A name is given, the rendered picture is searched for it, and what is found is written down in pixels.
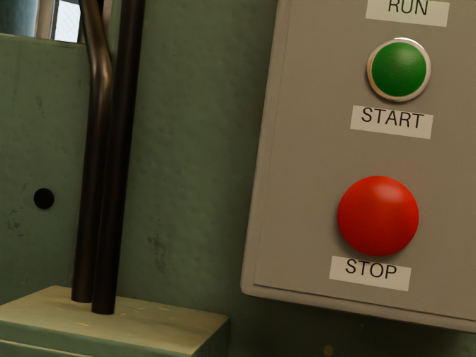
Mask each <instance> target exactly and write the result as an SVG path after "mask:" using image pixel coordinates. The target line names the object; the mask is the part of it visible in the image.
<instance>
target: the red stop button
mask: <svg viewBox="0 0 476 357"><path fill-rule="evenodd" d="M337 220H338V225H339V229H340V231H341V234H342V236H343V237H344V239H345V240H346V241H347V242H348V244H349V245H350V246H352V247H353V248H354V249H355V250H357V251H359V252H361V253H363V254H366V255H369V256H388V255H391V254H394V253H396V252H398V251H400V250H401V249H403V248H404V247H406V245H408V243H409V242H410V241H411V240H412V238H413V236H414V235H415V233H416V230H417V227H418V224H419V209H418V206H417V202H416V201H415V199H414V196H413V195H412V193H411V192H410V190H409V189H408V188H407V187H406V186H405V185H403V184H402V183H400V182H399V181H397V180H395V179H393V178H390V177H386V176H369V177H366V178H363V179H361V180H359V181H357V182H355V183H354V184H353V185H352V186H350V187H349V188H348V189H347V191H346V192H345V193H344V195H343V196H342V198H341V200H340V203H339V207H338V212H337Z"/></svg>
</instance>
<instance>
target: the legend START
mask: <svg viewBox="0 0 476 357"><path fill-rule="evenodd" d="M433 117H434V116H433V115H427V114H421V113H410V112H404V111H398V110H388V109H381V108H371V107H365V106H353V112H352V118H351V127H350V129H354V130H365V131H371V132H381V133H387V134H393V135H403V136H409V137H420V138H425V139H430V137H431V128H432V122H433Z"/></svg>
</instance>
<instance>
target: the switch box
mask: <svg viewBox="0 0 476 357"><path fill-rule="evenodd" d="M426 1H440V2H446V3H450V5H449V10H448V20H447V25H446V27H442V26H435V25H422V24H415V23H403V22H396V21H383V20H376V19H369V18H366V11H367V6H368V0H278V5H277V11H276V21H275V27H274V32H273V42H272V48H271V58H270V64H269V69H268V79H267V85H266V95H265V101H264V106H263V116H262V122H261V131H260V138H259V148H258V153H257V159H256V168H255V174H254V185H253V190H252V196H251V205H250V211H249V221H248V227H247V233H246V242H245V248H244V258H243V264H242V274H241V279H240V288H241V291H242V293H244V294H245V295H247V296H248V297H253V298H261V299H265V300H273V301H278V302H286V303H290V304H295V305H303V306H308V307H316V308H320V309H325V310H333V311H337V312H345V313H350V314H355V315H363V316H367V317H375V318H380V319H388V320H392V321H397V322H404V323H409V324H417V325H421V326H426V327H434V328H439V329H447V330H451V331H456V332H464V333H469V334H476V0H426ZM393 38H406V39H410V40H413V41H414V42H416V43H418V44H420V45H421V46H422V47H423V48H424V49H425V50H426V53H427V54H428V56H429V59H430V60H431V78H430V81H429V83H428V85H427V87H426V88H425V89H424V91H423V92H422V93H421V94H419V95H418V96H417V97H416V98H414V99H412V100H410V101H405V102H401V103H398V102H392V101H387V100H385V99H383V98H381V97H379V95H377V94H376V93H375V92H374V90H372V88H371V86H370V84H369V82H368V78H367V74H366V68H367V63H368V59H369V57H370V55H371V53H372V52H373V50H374V49H375V48H376V47H377V46H378V45H380V44H381V43H383V42H385V41H386V40H389V39H393ZM353 106H365V107H371V108H381V109H388V110H394V111H404V112H410V113H421V114H427V115H433V122H432V128H431V137H430V139H425V138H420V137H409V136H403V135H393V134H387V133H381V132H371V131H365V130H354V129H350V127H351V118H352V112H353ZM369 176H386V177H390V178H392V179H395V180H397V181H399V182H400V183H402V184H403V185H405V186H406V187H407V188H408V189H409V190H410V192H411V193H412V195H413V196H414V199H415V201H416V204H417V206H418V209H419V224H418V227H417V230H416V233H415V235H414V236H413V238H412V240H411V241H410V242H409V243H408V245H406V247H404V248H403V249H401V250H400V251H398V252H396V253H394V254H391V255H388V256H369V255H366V254H363V253H361V252H359V251H357V250H355V249H354V248H353V247H352V246H350V245H349V243H348V242H347V241H346V240H345V239H344V237H343V236H342V234H341V231H340V229H339V225H338V220H337V212H338V207H339V203H340V200H341V198H342V196H343V195H344V193H345V192H346V191H347V189H348V188H349V187H350V186H352V185H353V184H354V183H355V182H357V181H359V180H361V179H364V178H366V177H369ZM332 256H339V257H344V258H349V259H358V260H362V261H371V262H376V263H381V264H389V265H394V266H403V267H407V268H412V269H411V274H410V279H409V289H408V291H403V290H395V289H390V288H382V287H378V286H372V285H364V284H360V283H351V282H346V281H342V280H333V279H329V274H330V269H331V264H332Z"/></svg>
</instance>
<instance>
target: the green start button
mask: <svg viewBox="0 0 476 357"><path fill-rule="evenodd" d="M366 74H367V78H368V82H369V84H370V86H371V88H372V90H374V92H375V93H376V94H377V95H379V97H381V98H383V99H385V100H387V101H392V102H398V103H401V102H405V101H410V100H412V99H414V98H416V97H417V96H418V95H419V94H421V93H422V92H423V91H424V89H425V88H426V87H427V85H428V83H429V81H430V78H431V60H430V59H429V56H428V54H427V53H426V50H425V49H424V48H423V47H422V46H421V45H420V44H418V43H417V42H414V41H413V40H410V39H406V38H393V39H389V40H386V41H385V42H383V43H381V44H380V45H378V46H377V47H376V48H375V49H374V50H373V52H372V53H371V55H370V57H369V59H368V63H367V68H366Z"/></svg>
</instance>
